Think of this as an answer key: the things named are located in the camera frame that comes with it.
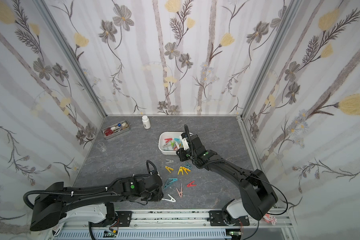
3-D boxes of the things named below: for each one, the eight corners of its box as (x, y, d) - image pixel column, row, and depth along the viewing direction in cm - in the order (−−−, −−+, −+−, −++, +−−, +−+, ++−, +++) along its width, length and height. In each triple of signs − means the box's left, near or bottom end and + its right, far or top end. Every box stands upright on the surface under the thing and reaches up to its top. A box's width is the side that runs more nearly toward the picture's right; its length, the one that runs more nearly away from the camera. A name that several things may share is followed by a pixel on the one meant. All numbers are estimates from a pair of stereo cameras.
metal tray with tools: (105, 140, 107) (104, 138, 106) (101, 131, 113) (100, 129, 111) (132, 128, 115) (131, 127, 113) (127, 121, 120) (127, 119, 118)
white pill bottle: (143, 128, 114) (141, 120, 107) (145, 123, 117) (142, 115, 111) (150, 128, 114) (148, 120, 107) (151, 123, 117) (149, 115, 111)
